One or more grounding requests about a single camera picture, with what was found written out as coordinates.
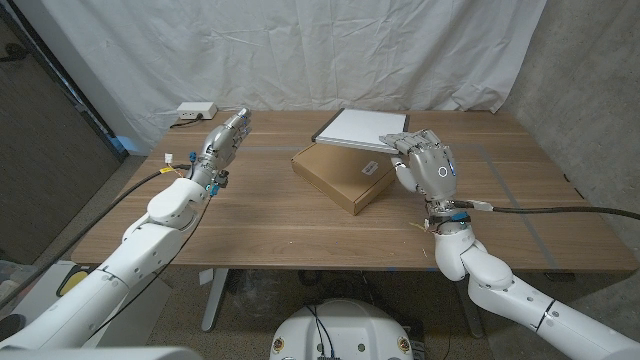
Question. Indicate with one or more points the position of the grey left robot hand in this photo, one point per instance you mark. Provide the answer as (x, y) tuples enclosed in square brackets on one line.
[(220, 147)]

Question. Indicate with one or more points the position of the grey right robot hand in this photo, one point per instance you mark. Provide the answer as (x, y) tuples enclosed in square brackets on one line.
[(432, 170)]

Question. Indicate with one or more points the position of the small black-framed whiteboard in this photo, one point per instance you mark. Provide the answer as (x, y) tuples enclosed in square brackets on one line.
[(362, 127)]

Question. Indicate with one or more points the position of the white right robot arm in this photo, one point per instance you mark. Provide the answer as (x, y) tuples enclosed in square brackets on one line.
[(500, 290)]

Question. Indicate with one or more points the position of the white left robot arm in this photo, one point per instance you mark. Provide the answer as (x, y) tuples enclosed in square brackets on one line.
[(130, 260)]

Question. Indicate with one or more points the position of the flat cardboard packing box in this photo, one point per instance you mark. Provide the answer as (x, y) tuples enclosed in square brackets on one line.
[(340, 175)]

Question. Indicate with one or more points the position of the white power strip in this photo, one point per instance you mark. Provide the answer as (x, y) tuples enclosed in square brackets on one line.
[(196, 110)]

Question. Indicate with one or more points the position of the small blue floor object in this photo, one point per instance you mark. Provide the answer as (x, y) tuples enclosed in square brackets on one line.
[(122, 145)]

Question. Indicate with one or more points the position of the white wrinkled backdrop cloth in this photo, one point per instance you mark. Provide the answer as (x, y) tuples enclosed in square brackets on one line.
[(300, 50)]

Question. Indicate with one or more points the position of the white paper tag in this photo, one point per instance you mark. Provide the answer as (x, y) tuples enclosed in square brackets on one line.
[(206, 276)]

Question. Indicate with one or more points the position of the white metal table leg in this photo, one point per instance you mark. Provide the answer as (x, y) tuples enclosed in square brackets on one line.
[(472, 320), (214, 300)]

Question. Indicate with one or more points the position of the dark brown partition panel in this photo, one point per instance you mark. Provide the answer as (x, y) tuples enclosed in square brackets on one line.
[(45, 150)]

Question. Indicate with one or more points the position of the white floor platform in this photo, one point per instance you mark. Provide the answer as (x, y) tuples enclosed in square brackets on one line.
[(145, 310)]

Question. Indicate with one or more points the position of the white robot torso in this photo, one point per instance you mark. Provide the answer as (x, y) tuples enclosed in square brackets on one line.
[(350, 330)]

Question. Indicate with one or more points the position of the yellow black foot pedal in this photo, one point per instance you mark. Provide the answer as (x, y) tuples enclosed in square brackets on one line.
[(75, 281)]

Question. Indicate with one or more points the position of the clear plastic container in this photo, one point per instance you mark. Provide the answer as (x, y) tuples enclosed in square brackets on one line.
[(12, 285)]

